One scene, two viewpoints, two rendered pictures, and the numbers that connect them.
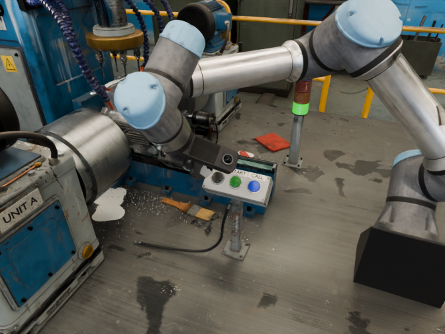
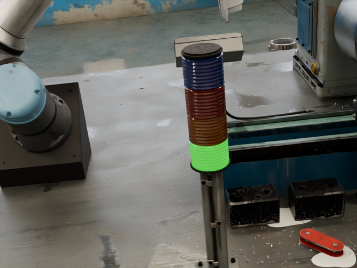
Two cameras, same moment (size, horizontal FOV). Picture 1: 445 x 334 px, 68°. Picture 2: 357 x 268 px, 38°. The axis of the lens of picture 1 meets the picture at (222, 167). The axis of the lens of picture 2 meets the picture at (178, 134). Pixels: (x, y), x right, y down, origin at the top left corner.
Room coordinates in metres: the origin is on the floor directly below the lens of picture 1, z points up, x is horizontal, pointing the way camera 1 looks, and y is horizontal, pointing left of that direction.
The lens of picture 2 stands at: (1.83, -0.62, 1.43)
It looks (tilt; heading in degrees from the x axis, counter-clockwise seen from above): 26 degrees down; 157
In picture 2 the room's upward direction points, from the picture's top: 6 degrees counter-clockwise
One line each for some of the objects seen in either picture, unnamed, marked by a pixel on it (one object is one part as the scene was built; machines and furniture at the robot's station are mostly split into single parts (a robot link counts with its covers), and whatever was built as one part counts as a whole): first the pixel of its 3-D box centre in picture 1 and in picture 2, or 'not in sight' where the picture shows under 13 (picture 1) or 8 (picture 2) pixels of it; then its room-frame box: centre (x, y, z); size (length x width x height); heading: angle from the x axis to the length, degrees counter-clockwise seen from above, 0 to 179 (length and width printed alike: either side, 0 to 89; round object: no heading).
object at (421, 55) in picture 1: (418, 46); not in sight; (4.90, -2.81, 0.41); 0.52 x 0.47 x 0.82; 70
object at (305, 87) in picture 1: (303, 84); (205, 97); (1.19, -0.30, 1.14); 0.06 x 0.06 x 0.04
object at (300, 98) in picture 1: (302, 95); (207, 124); (1.19, -0.30, 1.10); 0.06 x 0.06 x 0.04
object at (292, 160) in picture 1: (298, 117); (211, 175); (1.19, -0.30, 1.01); 0.08 x 0.08 x 0.42; 68
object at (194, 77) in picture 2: not in sight; (203, 68); (1.19, -0.30, 1.19); 0.06 x 0.06 x 0.04
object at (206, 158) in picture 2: (300, 107); (209, 150); (1.19, -0.30, 1.05); 0.06 x 0.06 x 0.04
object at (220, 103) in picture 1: (205, 82); not in sight; (1.67, 0.09, 0.99); 0.35 x 0.31 x 0.37; 158
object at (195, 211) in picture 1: (187, 207); not in sight; (0.88, 0.12, 0.80); 0.21 x 0.05 x 0.01; 63
